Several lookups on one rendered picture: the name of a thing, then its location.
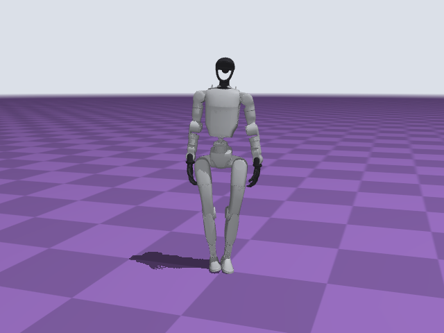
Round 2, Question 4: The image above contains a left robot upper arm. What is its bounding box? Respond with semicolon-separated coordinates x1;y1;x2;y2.
239;92;257;136

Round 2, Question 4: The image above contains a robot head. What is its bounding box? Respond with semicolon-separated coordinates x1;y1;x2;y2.
216;58;234;89

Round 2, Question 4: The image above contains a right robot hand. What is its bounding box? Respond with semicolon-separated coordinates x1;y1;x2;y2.
186;153;197;185

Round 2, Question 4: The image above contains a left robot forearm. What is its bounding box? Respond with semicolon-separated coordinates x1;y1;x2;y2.
249;124;263;164

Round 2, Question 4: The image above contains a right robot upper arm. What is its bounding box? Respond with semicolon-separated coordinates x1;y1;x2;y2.
190;90;207;133

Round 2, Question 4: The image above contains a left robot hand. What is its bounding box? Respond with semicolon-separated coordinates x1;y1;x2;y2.
247;157;262;187

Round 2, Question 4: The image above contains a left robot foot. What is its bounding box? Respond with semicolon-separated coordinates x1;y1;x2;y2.
220;255;234;274

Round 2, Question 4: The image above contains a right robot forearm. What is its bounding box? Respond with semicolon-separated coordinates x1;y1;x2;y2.
185;123;199;161

